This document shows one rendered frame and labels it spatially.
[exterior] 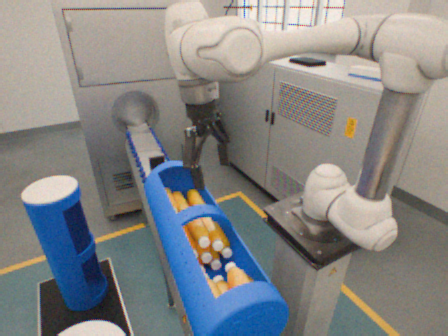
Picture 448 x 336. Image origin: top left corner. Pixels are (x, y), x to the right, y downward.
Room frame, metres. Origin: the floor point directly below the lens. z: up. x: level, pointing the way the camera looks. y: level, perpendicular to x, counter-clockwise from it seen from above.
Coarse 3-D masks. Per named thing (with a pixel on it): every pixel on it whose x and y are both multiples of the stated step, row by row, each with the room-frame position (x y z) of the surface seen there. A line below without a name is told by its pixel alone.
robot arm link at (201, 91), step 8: (192, 80) 0.66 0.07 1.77; (200, 80) 0.66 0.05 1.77; (208, 80) 0.67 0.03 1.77; (184, 88) 0.67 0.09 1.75; (192, 88) 0.66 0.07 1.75; (200, 88) 0.66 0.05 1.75; (208, 88) 0.67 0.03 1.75; (184, 96) 0.67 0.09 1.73; (192, 96) 0.66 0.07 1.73; (200, 96) 0.66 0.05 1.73; (208, 96) 0.67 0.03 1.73; (192, 104) 0.68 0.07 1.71; (200, 104) 0.67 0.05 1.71
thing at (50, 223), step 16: (80, 192) 1.39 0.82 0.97; (32, 208) 1.20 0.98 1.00; (48, 208) 1.21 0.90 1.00; (64, 208) 1.25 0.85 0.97; (80, 208) 1.46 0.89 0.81; (32, 224) 1.23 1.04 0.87; (48, 224) 1.20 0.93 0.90; (64, 224) 1.23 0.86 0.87; (80, 224) 1.48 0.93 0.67; (48, 240) 1.20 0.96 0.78; (64, 240) 1.22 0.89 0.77; (80, 240) 1.48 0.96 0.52; (48, 256) 1.21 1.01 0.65; (64, 256) 1.21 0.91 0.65; (80, 256) 1.25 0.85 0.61; (96, 256) 1.46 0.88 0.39; (64, 272) 1.20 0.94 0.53; (80, 272) 1.23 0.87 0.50; (96, 272) 1.47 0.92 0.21; (64, 288) 1.20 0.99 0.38; (80, 288) 1.21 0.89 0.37; (96, 288) 1.38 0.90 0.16; (80, 304) 1.20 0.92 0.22; (96, 304) 1.25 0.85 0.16
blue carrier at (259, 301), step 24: (168, 168) 1.23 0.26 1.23; (168, 216) 0.90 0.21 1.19; (192, 216) 0.85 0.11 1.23; (216, 216) 0.89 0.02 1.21; (168, 240) 0.81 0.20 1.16; (240, 240) 0.83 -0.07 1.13; (192, 264) 0.65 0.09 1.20; (240, 264) 0.81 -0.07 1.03; (192, 288) 0.58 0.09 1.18; (240, 288) 0.54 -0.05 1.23; (264, 288) 0.55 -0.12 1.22; (192, 312) 0.53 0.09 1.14; (216, 312) 0.48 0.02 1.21; (240, 312) 0.48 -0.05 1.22; (264, 312) 0.51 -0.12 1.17; (288, 312) 0.54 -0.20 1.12
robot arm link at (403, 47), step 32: (384, 32) 0.83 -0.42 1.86; (416, 32) 0.76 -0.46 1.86; (384, 64) 0.81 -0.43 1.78; (416, 64) 0.73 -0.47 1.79; (384, 96) 0.81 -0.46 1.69; (416, 96) 0.77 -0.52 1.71; (384, 128) 0.79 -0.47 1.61; (384, 160) 0.78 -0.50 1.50; (352, 192) 0.85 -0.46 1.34; (384, 192) 0.80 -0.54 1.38; (352, 224) 0.79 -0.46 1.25; (384, 224) 0.75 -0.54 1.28
